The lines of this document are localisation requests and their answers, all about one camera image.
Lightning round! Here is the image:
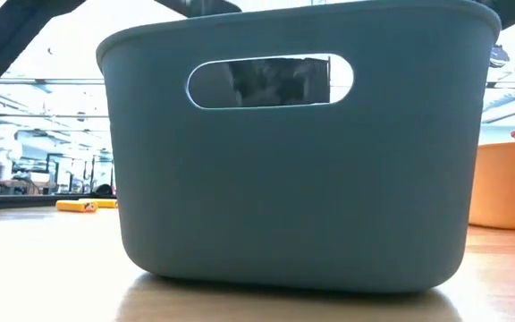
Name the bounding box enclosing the blue plastic bin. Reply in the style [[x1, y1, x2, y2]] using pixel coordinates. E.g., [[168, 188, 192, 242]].
[[95, 0, 503, 294]]

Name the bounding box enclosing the yellow plastic bin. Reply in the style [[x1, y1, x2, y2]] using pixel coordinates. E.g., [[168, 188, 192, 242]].
[[468, 141, 515, 232]]

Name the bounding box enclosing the black dome object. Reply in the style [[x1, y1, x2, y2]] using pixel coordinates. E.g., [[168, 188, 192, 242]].
[[92, 182, 115, 198]]

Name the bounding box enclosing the white robot figure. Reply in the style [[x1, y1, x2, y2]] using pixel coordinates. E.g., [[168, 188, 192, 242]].
[[0, 123, 24, 196]]

